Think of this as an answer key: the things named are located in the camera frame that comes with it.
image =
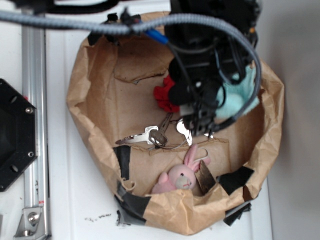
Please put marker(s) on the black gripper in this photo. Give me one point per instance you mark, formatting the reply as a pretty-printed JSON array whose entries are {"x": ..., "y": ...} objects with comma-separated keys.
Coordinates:
[{"x": 205, "y": 59}]

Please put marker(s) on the light blue terry cloth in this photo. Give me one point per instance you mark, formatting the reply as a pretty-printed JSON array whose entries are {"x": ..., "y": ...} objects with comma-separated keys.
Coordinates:
[{"x": 234, "y": 96}]

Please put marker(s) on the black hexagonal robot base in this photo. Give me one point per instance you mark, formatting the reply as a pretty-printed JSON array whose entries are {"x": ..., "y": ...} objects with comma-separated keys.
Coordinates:
[{"x": 17, "y": 135}]

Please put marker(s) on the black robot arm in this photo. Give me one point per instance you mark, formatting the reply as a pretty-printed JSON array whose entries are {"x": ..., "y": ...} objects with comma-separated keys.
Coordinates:
[{"x": 237, "y": 18}]

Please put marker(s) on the red crumpled paper ball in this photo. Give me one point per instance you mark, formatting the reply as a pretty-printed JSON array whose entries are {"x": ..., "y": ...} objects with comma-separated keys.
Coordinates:
[{"x": 161, "y": 95}]

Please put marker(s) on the bronze key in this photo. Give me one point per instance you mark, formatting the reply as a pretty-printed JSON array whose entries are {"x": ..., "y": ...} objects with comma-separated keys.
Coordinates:
[{"x": 166, "y": 122}]

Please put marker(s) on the white plastic key tag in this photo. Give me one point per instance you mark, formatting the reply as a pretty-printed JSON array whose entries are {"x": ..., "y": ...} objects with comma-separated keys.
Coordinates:
[{"x": 188, "y": 139}]

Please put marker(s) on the silver key square head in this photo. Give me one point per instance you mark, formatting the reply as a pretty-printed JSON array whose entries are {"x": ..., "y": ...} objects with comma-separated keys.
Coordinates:
[{"x": 158, "y": 137}]

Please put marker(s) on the brown cardboard scrap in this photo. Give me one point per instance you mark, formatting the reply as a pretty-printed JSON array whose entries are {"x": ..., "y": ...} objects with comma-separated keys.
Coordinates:
[{"x": 204, "y": 177}]

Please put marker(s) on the pink plush bunny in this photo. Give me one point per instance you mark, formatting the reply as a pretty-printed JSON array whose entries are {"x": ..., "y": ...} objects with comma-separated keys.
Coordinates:
[{"x": 182, "y": 176}]

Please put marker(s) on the brown paper bag bin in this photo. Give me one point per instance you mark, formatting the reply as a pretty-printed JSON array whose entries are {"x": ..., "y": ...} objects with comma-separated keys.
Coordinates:
[{"x": 110, "y": 96}]

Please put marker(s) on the aluminium extrusion rail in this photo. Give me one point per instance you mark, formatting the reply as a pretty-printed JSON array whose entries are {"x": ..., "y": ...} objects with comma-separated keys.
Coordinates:
[{"x": 34, "y": 88}]

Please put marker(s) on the metal corner bracket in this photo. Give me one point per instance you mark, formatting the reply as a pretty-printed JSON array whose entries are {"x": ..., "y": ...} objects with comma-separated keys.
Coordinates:
[{"x": 32, "y": 225}]

